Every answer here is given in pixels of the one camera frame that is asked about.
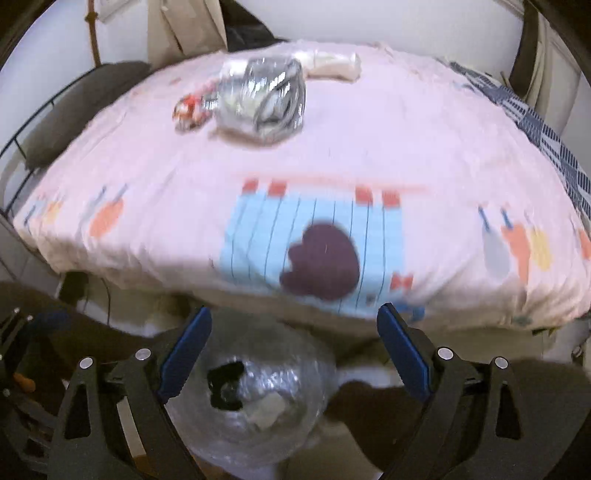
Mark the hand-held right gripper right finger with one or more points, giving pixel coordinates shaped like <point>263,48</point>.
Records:
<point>402,355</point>

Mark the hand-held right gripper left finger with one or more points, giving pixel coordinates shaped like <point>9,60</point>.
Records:
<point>184,355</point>

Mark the white tissue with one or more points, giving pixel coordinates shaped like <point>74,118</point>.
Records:
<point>332,64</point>

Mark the pink printed blanket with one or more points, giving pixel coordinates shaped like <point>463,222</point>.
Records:
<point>295,194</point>

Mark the red and white snack packet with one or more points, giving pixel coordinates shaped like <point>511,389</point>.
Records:
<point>189,110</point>

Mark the crumpled clear plastic wrapper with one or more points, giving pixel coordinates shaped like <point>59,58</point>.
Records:
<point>261,99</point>

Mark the blue checkered cloth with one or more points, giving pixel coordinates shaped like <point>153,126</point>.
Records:
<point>535,122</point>

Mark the dark grey cushion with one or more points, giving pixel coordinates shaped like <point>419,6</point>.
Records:
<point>74,108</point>

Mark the beige curtain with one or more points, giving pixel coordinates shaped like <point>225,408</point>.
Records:
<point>184,30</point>

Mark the black plastic bag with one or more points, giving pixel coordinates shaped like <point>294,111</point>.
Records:
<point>247,30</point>

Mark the brown wooden pole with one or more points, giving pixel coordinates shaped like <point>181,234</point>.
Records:
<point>94,32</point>

